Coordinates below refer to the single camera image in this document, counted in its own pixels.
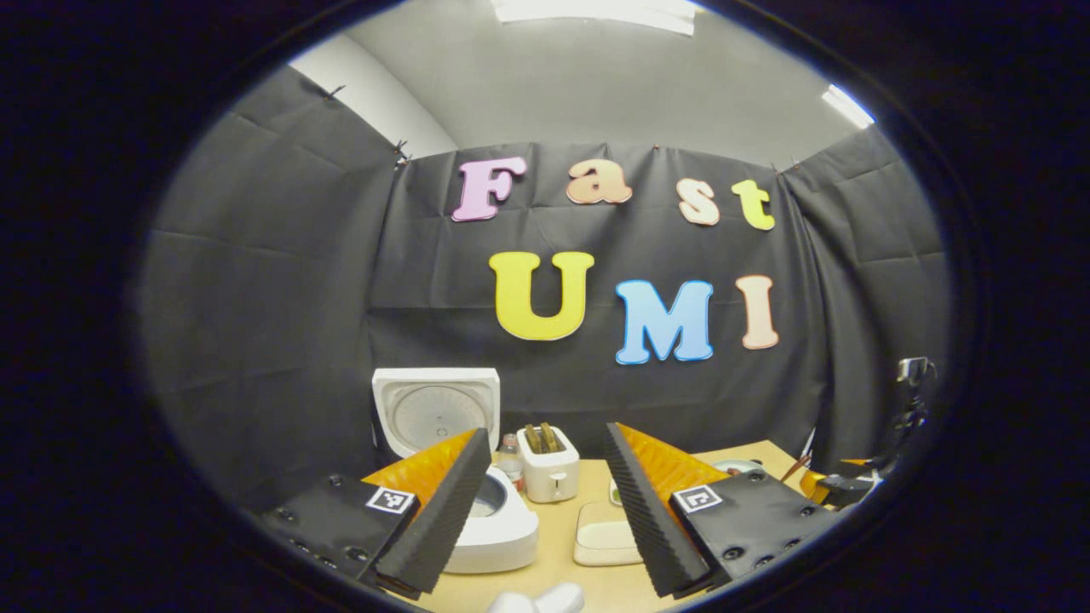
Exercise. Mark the brown wooden spoon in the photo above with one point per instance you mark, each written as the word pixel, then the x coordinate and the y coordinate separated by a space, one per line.
pixel 799 466

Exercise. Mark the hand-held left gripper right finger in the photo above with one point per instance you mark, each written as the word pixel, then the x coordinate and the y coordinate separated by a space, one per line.
pixel 651 519

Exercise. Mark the white toaster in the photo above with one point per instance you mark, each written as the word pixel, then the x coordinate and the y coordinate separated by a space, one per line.
pixel 549 477

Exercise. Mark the small ceiling light panel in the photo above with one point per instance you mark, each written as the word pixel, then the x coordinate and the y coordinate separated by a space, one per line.
pixel 846 104

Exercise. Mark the large ceiling light panel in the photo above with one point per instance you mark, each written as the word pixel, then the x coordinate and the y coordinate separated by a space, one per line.
pixel 596 10

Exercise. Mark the clear plastic water bottle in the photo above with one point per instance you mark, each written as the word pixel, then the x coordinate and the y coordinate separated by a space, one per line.
pixel 510 464

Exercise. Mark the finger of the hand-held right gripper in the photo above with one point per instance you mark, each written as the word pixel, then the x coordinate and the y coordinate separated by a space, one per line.
pixel 851 491

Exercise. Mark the black backdrop cloth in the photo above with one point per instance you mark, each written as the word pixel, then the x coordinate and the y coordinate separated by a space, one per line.
pixel 553 375

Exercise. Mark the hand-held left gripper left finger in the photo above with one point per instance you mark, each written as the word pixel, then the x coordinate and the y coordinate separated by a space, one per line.
pixel 438 519

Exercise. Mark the clear glass tray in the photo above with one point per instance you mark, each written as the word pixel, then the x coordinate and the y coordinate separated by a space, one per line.
pixel 606 558

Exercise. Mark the pale green plate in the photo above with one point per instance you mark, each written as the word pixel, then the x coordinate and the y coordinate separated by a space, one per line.
pixel 737 466

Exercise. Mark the white rice cooker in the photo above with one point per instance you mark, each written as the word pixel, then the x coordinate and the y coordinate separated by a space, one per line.
pixel 438 413

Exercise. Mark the brown toast slice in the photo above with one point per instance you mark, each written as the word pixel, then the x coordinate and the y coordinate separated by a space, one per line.
pixel 534 438
pixel 551 437

